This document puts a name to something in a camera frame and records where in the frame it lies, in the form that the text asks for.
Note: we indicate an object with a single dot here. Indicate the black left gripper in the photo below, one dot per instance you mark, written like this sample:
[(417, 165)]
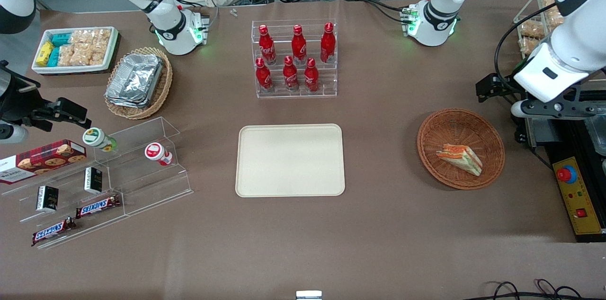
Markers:
[(505, 88)]

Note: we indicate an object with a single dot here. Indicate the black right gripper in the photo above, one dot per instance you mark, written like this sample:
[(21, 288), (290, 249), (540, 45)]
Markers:
[(13, 101)]

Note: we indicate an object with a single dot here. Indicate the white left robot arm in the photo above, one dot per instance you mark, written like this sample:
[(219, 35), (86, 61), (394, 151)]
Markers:
[(573, 39)]

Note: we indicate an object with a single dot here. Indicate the round brown wicker basket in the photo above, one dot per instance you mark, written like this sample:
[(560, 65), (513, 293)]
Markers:
[(454, 127)]

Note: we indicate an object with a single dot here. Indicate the triangular wrapped sandwich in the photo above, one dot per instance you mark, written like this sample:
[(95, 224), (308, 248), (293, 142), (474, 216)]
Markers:
[(461, 157)]

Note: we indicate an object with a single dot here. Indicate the oval light wicker basket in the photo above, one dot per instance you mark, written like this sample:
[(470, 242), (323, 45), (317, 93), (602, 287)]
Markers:
[(163, 87)]

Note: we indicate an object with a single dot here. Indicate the cream plastic tray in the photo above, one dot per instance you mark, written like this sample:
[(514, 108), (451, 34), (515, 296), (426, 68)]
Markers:
[(289, 160)]

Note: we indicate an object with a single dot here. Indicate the red tartan cookie box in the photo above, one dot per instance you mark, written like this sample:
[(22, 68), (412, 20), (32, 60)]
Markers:
[(42, 160)]

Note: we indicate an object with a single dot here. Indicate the green lid white jar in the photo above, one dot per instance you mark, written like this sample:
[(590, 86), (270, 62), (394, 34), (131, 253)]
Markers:
[(97, 138)]

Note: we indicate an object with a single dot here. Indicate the wrapped bread roll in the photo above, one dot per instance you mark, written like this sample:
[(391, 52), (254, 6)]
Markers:
[(551, 11), (532, 29), (528, 45)]

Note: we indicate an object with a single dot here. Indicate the teal snack pack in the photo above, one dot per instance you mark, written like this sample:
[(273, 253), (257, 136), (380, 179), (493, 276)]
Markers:
[(53, 57), (60, 39)]

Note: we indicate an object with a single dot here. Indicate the clear bag of crackers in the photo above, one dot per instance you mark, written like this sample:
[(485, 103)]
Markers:
[(99, 53), (102, 36), (66, 55), (81, 37), (81, 55)]

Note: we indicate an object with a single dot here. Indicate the yellow snack pack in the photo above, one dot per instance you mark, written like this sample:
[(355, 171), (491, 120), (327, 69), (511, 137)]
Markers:
[(44, 54)]

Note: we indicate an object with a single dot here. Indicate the small black box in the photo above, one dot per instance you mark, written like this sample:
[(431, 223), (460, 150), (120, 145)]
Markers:
[(47, 198), (93, 180)]

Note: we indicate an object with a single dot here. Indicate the silver foil packet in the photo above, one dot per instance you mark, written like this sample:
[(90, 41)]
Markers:
[(135, 80)]

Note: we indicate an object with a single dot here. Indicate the white rectangular snack bin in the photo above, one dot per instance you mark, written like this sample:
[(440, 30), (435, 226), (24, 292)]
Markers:
[(112, 49)]

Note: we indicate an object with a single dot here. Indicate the Snickers chocolate bar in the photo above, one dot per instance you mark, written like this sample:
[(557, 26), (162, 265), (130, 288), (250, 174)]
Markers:
[(98, 206), (53, 231)]

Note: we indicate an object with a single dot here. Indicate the red lid white jar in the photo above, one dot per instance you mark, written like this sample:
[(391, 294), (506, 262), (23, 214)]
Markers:
[(156, 152)]

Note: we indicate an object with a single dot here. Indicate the clear acrylic stepped shelf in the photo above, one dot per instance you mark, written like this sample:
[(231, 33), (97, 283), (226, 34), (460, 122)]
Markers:
[(142, 181)]

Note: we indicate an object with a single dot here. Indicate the red emergency stop button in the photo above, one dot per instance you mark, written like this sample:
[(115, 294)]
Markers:
[(566, 174)]

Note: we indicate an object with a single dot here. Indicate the yellow black control box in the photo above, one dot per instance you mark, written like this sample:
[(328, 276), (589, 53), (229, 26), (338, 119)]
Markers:
[(584, 205)]

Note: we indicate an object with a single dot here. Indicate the clear acrylic bottle rack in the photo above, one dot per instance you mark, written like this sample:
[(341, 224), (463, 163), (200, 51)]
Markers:
[(326, 80)]

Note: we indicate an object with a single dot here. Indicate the red cola bottle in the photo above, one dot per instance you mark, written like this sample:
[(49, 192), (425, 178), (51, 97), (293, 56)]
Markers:
[(327, 44), (263, 76), (267, 47), (298, 47), (311, 76), (290, 75)]

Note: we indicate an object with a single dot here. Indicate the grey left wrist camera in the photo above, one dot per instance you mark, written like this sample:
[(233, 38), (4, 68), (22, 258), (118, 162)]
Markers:
[(521, 109)]

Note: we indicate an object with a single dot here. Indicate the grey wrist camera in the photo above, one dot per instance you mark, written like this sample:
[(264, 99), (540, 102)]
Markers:
[(12, 133), (521, 109)]

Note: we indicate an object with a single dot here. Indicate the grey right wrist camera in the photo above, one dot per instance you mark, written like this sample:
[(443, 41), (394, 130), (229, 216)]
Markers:
[(12, 133)]

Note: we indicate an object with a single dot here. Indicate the black metal rail machine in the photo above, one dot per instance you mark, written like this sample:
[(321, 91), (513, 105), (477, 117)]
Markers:
[(568, 136)]

